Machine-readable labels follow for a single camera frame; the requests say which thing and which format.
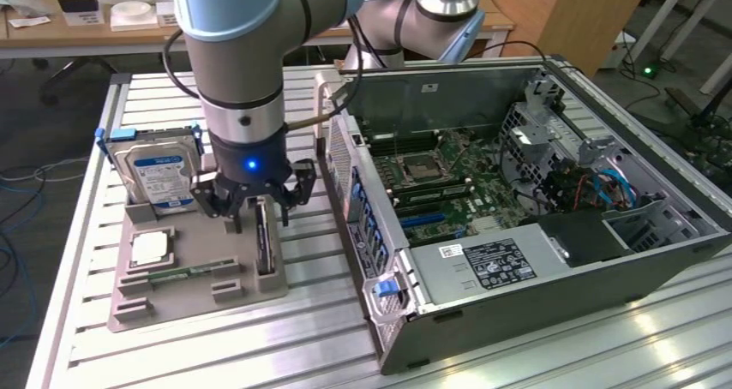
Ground blue floor cable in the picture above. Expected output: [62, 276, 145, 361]
[0, 178, 57, 350]

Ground white labelled cardboard box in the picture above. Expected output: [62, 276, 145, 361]
[155, 1, 180, 28]

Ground metal disk bay cage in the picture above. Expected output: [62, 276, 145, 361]
[500, 101, 580, 180]

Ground silver CPU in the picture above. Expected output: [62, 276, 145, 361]
[130, 232, 173, 266]

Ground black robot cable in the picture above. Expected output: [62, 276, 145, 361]
[164, 14, 369, 129]

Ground black chair base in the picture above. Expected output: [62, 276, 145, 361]
[34, 54, 173, 105]

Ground grey power supply with label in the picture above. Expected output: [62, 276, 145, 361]
[409, 224, 574, 305]

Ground black long expansion slot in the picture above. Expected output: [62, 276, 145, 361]
[395, 204, 445, 218]

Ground orange wire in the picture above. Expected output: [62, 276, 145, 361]
[575, 172, 602, 210]

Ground open dark grey PC case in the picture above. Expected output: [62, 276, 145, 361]
[313, 54, 732, 376]

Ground green motherboard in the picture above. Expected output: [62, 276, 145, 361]
[365, 125, 551, 242]

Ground grey plastic parts rack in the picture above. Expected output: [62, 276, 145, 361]
[107, 152, 290, 334]

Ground blue data wire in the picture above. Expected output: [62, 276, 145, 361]
[594, 168, 640, 212]

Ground long wooden desk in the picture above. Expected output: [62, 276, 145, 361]
[0, 0, 516, 60]

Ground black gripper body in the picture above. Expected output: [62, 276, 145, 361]
[209, 129, 293, 192]

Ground blue expansion slot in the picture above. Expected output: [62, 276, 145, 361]
[399, 214, 455, 232]

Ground hard disk with blue caddy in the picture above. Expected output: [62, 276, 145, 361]
[94, 123, 206, 217]

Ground green RAM stick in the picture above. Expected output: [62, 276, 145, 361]
[391, 181, 465, 195]
[147, 265, 217, 281]
[393, 188, 469, 205]

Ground black equipment stand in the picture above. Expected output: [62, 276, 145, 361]
[663, 87, 732, 171]

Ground white table frame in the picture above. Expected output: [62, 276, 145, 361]
[628, 0, 732, 94]

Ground white paper tag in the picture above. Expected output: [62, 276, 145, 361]
[9, 15, 53, 28]

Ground black cable behind case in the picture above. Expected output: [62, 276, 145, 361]
[463, 40, 548, 63]

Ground white box with black lid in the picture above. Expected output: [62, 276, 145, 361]
[57, 0, 107, 27]

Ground white floor cable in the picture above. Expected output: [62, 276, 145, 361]
[0, 157, 91, 183]

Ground metal CPU socket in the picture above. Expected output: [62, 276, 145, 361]
[400, 152, 447, 183]

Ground white flat block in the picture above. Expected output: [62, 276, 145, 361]
[109, 14, 162, 33]

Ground graphics card with metal bracket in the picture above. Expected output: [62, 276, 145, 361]
[252, 194, 276, 275]

